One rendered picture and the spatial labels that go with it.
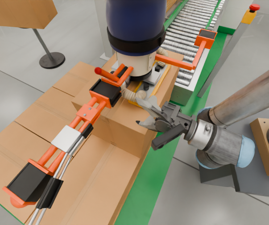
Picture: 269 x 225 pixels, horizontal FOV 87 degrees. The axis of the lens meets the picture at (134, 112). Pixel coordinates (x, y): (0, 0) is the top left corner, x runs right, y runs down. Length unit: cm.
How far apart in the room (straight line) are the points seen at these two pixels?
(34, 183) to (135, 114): 43
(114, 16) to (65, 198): 94
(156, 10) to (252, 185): 85
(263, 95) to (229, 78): 207
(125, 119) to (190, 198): 113
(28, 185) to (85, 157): 60
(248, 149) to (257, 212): 137
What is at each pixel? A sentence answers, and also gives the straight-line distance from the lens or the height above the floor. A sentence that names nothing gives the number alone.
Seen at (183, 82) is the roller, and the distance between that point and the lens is 141.
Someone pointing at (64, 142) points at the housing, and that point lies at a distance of 48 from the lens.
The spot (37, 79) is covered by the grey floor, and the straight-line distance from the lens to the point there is 257.
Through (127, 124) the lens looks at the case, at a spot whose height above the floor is 94.
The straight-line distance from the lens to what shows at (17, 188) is 49.
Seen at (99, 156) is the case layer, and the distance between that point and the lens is 101.
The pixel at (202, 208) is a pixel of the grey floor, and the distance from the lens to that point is 161.
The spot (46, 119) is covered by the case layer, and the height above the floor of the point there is 54.
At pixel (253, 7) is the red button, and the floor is 103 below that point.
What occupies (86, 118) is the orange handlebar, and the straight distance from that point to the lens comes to 49.
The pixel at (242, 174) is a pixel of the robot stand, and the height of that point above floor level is 75.
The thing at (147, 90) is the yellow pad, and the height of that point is 97.
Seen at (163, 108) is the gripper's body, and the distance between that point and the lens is 48.
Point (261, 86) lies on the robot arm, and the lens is 50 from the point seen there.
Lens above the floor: 150
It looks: 58 degrees down
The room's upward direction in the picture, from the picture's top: straight up
